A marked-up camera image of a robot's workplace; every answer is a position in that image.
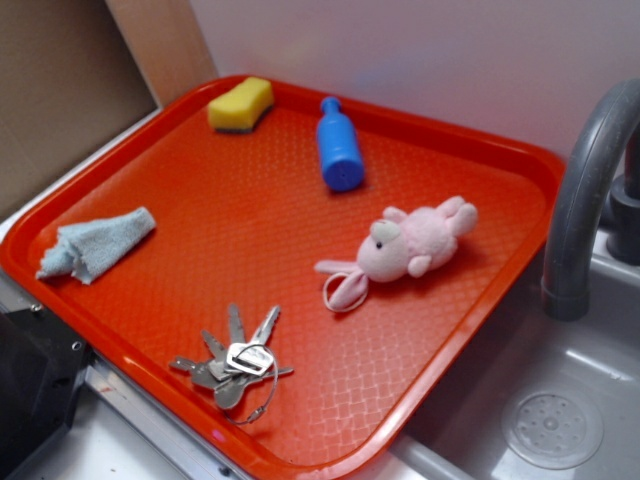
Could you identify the blue toy bottle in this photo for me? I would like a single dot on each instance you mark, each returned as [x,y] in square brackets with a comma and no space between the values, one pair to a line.
[341,161]

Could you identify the silver key bunch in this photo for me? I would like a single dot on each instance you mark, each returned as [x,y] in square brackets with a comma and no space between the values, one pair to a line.
[232,369]

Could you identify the brown cardboard panel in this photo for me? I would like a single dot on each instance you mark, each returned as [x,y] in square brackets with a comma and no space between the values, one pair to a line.
[75,74]

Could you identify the grey toy sink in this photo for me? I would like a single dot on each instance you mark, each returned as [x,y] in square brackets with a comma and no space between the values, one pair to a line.
[535,398]

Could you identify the yellow sponge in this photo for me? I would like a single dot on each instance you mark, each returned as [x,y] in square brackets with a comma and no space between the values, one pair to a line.
[240,109]

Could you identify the light blue cloth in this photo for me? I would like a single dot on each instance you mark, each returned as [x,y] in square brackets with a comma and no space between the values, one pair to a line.
[87,250]

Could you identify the pink plush bunny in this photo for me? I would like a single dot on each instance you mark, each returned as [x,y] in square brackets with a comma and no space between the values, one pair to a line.
[399,244]

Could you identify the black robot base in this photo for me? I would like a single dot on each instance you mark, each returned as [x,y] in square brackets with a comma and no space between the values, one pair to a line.
[43,367]

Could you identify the orange plastic tray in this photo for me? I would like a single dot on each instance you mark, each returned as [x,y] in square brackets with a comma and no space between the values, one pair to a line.
[243,219]

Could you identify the grey toy faucet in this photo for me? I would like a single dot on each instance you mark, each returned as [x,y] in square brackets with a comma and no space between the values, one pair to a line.
[601,180]

